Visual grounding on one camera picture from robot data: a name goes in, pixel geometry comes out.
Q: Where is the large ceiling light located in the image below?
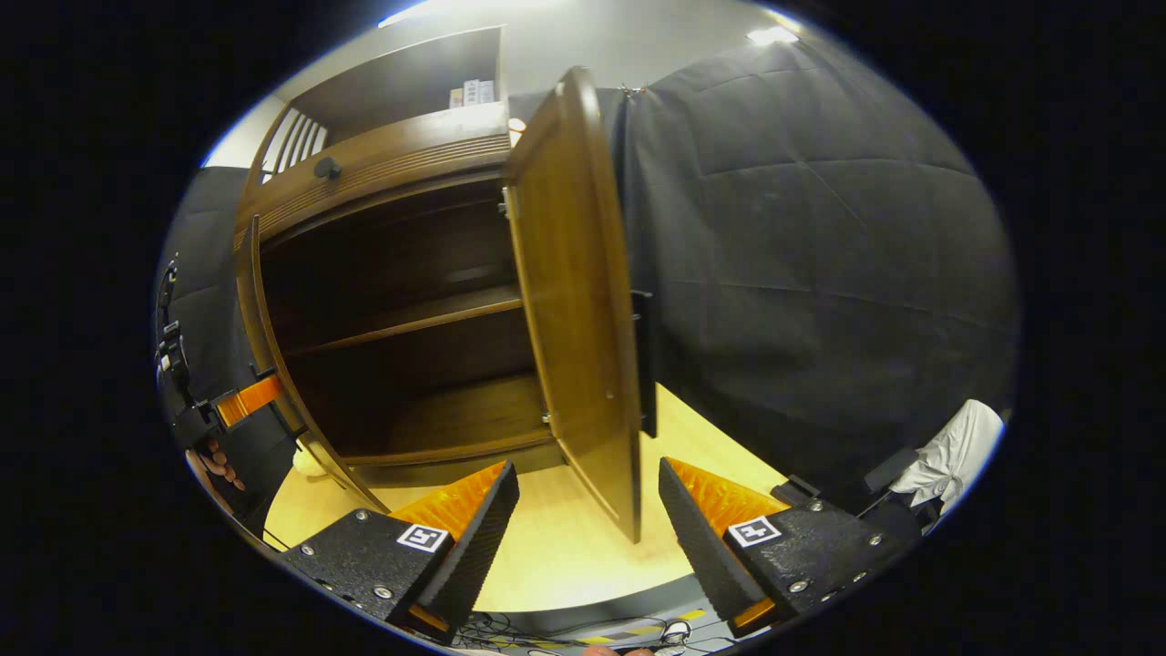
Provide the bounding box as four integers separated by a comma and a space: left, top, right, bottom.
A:
378, 0, 566, 28

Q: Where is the black door handle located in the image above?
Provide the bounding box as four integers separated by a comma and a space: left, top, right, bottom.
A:
633, 290, 659, 438

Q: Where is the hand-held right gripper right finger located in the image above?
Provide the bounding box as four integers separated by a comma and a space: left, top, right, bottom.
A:
658, 456, 921, 639

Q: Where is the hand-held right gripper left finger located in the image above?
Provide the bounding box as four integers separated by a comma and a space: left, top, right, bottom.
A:
278, 460, 521, 643

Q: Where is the wooden cabinet drawer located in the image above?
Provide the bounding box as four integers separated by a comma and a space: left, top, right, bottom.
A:
235, 102, 513, 251

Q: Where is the white cloth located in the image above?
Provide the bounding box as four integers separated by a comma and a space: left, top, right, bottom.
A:
891, 399, 1005, 516

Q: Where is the wooden inner cabinet shelf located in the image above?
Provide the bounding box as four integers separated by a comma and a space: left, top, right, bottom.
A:
282, 284, 525, 358

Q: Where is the brown wooden shoe cabinet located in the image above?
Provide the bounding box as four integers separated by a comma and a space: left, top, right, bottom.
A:
232, 26, 570, 488

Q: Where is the black backdrop cloth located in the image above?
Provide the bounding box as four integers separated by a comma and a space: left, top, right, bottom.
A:
155, 41, 1019, 511

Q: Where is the small cream object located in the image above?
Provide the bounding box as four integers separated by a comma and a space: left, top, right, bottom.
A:
291, 436, 331, 479

